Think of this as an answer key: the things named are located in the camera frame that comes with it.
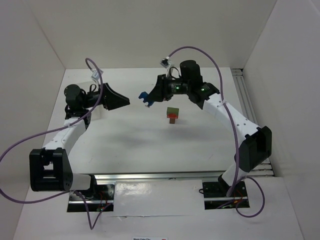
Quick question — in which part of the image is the blue wood block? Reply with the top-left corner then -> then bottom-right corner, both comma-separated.
138,91 -> 154,108

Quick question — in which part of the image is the green arch wood block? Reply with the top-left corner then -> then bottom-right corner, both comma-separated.
166,107 -> 179,116

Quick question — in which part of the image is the red wood block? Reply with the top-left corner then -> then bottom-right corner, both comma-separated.
167,113 -> 179,119

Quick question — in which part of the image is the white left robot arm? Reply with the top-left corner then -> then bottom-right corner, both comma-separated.
29,83 -> 130,192

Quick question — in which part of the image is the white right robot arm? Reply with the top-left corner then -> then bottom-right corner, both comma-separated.
139,57 -> 272,197

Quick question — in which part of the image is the white paper label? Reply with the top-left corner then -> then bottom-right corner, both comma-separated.
131,236 -> 168,240

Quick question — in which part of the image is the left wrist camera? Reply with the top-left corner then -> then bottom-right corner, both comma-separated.
91,69 -> 104,81

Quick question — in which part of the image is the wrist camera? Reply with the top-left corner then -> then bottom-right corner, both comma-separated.
160,56 -> 173,69
91,69 -> 104,81

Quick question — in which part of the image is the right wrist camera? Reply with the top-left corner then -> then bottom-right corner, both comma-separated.
160,56 -> 173,69

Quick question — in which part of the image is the aluminium side rail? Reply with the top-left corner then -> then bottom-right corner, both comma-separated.
231,69 -> 275,177

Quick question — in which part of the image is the aluminium front rail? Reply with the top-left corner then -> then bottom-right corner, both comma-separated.
90,171 -> 223,182

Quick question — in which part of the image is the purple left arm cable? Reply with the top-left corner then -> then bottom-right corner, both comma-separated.
0,58 -> 113,230

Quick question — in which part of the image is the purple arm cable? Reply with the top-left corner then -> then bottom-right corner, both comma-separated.
166,46 -> 266,218
0,58 -> 113,230

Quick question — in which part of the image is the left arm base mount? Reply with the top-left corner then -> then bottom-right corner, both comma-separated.
67,183 -> 115,213

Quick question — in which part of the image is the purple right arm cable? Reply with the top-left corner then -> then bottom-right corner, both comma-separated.
166,46 -> 266,218

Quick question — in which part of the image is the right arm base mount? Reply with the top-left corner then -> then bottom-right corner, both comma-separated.
198,181 -> 250,210

